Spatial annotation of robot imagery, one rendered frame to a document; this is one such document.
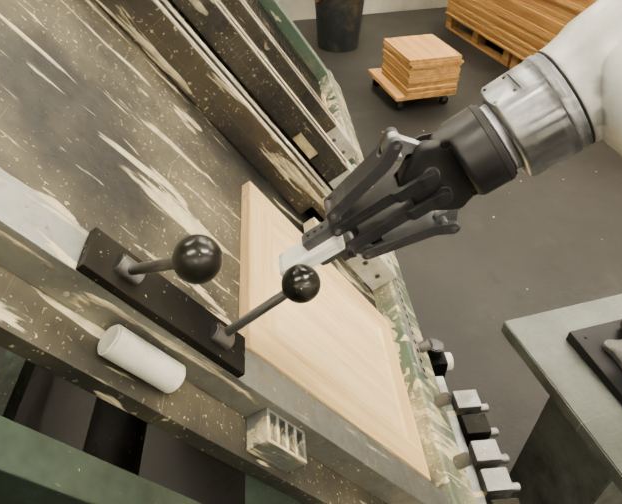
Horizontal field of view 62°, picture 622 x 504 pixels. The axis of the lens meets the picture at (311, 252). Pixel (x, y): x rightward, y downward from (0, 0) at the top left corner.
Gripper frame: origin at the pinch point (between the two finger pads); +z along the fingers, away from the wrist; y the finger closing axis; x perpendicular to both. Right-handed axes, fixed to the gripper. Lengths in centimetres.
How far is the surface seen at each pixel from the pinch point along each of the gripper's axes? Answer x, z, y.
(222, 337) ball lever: 4.9, 11.2, 0.3
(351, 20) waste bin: -463, 4, -140
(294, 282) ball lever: 4.5, 1.4, 1.4
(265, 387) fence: 5.3, 13.0, -8.7
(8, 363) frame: -92, 161, -40
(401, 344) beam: -31, 14, -57
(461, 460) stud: -5, 10, -62
